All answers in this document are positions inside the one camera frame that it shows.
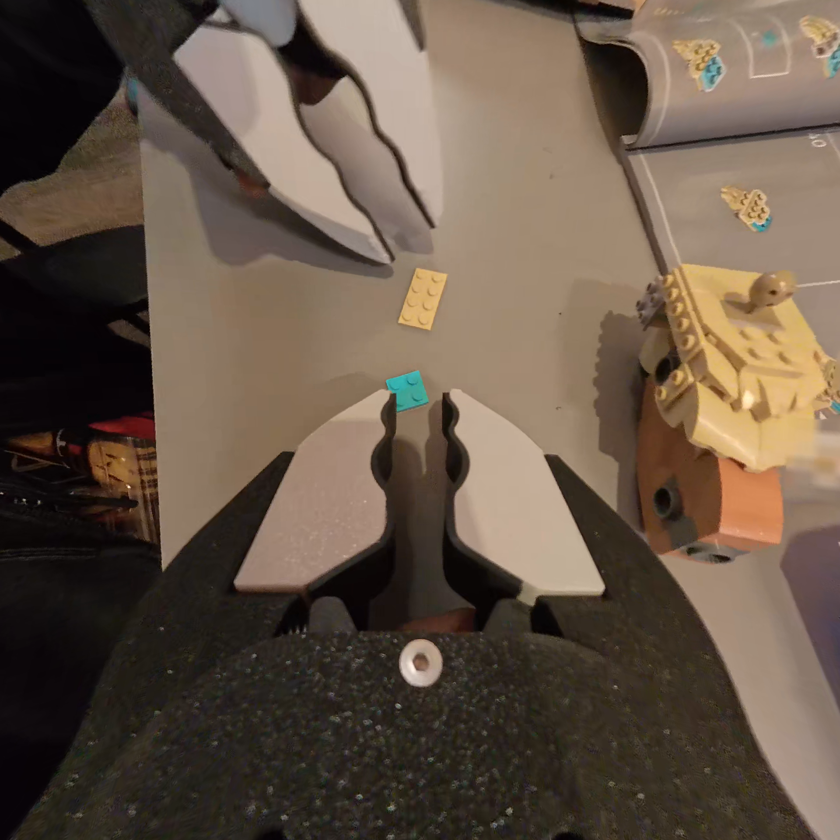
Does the grey desk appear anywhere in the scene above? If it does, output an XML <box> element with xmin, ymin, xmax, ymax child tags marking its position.
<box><xmin>138</xmin><ymin>0</ymin><xmax>840</xmax><ymax>840</ymax></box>

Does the person's black jacket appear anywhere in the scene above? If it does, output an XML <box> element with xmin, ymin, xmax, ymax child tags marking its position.
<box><xmin>0</xmin><ymin>224</ymin><xmax>165</xmax><ymax>840</ymax></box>

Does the person's left forearm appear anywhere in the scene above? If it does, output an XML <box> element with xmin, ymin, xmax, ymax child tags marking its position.
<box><xmin>0</xmin><ymin>0</ymin><xmax>132</xmax><ymax>185</ymax></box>

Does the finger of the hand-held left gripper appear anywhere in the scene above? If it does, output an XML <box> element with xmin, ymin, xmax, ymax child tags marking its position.
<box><xmin>296</xmin><ymin>0</ymin><xmax>445</xmax><ymax>227</ymax></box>
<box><xmin>171</xmin><ymin>20</ymin><xmax>395</xmax><ymax>263</ymax></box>

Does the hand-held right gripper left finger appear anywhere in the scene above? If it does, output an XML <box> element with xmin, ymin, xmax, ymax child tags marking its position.
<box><xmin>234</xmin><ymin>389</ymin><xmax>397</xmax><ymax>599</ymax></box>

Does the tan brick model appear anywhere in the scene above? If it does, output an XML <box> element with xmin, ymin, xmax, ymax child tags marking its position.
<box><xmin>636</xmin><ymin>264</ymin><xmax>840</xmax><ymax>565</ymax></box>

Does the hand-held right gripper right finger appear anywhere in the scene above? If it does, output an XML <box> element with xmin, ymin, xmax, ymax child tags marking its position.
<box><xmin>441</xmin><ymin>389</ymin><xmax>606</xmax><ymax>602</ymax></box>

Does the grey instruction booklet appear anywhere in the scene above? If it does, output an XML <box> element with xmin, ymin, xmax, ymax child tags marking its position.
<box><xmin>578</xmin><ymin>0</ymin><xmax>840</xmax><ymax>683</ymax></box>

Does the small teal plate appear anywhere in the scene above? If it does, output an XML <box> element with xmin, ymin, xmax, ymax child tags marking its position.
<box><xmin>385</xmin><ymin>371</ymin><xmax>433</xmax><ymax>413</ymax></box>

